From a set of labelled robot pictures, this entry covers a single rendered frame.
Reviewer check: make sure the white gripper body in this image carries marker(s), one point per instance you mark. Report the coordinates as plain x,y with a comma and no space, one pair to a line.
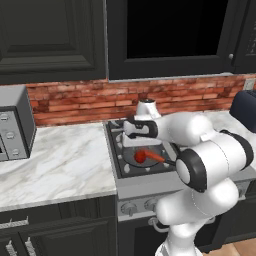
128,140

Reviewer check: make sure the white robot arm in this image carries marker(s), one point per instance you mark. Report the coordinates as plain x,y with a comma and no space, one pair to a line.
206,156

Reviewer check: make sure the red bell pepper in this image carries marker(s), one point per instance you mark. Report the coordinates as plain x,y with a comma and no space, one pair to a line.
140,156

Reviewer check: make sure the dark frying pan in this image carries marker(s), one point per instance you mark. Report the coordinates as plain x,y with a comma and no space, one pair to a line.
131,163

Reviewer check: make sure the orange carrot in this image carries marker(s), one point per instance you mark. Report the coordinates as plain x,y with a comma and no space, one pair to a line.
156,156

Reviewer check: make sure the grey stove knob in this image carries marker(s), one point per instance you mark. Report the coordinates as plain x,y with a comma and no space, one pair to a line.
150,204
128,208

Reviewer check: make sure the black range hood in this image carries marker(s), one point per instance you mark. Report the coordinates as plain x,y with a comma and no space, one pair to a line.
173,66

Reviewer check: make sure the dark drawer front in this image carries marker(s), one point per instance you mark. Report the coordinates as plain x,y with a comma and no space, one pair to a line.
66,208

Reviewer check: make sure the black oven door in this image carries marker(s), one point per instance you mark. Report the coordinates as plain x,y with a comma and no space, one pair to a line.
136,238

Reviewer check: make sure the dark base cupboard door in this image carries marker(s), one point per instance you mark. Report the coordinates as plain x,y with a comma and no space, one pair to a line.
8,245
73,238

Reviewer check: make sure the grey toaster oven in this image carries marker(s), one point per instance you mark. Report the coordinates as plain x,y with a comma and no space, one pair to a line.
13,126

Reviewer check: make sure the dark blue toaster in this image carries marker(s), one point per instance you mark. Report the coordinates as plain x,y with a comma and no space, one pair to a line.
245,108

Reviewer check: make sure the grey round cupboard knob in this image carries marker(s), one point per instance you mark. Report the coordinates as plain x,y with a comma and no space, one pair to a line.
230,56

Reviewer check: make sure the dark base cupboard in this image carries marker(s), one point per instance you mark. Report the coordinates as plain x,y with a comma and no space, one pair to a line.
245,216

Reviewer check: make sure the dark glazed cupboard door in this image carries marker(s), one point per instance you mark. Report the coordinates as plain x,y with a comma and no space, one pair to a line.
246,36

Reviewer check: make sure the dark wall cupboard door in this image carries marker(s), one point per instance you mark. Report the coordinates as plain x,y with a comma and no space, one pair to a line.
50,36

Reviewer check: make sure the grey wall socket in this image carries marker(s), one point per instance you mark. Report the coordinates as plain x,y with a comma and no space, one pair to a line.
248,84

